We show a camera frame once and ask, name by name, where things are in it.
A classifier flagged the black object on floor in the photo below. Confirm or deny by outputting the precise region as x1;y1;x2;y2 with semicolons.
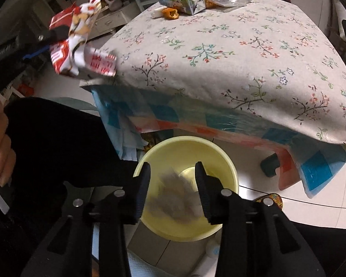
260;154;280;177

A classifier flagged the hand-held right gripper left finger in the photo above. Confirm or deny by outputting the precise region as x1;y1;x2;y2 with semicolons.
20;162;152;277

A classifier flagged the person's left hand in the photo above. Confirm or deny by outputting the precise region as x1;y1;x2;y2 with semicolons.
0;99;17;208

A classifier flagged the red and white snack wrapper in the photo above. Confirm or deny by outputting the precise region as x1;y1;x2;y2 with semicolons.
49;0;117;77

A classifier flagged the grey tissue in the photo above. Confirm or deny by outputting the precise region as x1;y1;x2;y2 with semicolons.
148;169;203;219

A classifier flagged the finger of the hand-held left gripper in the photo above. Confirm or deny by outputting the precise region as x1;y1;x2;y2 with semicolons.
37;27;69;46
22;45;53;62

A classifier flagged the person's black clothing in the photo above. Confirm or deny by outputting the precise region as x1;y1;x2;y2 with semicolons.
0;96;150;277

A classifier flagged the thin black cable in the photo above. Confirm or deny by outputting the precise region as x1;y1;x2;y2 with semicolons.
238;185;346;212

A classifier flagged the white plastic item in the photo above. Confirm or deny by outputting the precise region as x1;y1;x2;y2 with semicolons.
190;234;222;277

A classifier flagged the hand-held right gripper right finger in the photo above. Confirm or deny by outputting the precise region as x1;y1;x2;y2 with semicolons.
194;162;326;277

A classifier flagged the white drawer cabinet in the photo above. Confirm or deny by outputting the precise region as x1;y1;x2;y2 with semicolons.
91;6;130;39

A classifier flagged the checkered plastic table cover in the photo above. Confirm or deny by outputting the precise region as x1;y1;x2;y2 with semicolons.
91;87;346;199

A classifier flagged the yellow plastic bin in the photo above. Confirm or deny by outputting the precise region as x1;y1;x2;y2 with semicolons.
133;135;239;242

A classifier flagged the blue green milk carton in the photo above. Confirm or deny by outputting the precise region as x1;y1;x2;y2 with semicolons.
155;0;207;15

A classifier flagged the floral tablecloth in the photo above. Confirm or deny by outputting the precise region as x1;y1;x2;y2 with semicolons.
81;0;346;159

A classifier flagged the patterned slipper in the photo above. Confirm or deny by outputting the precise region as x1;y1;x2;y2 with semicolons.
254;193;283;210

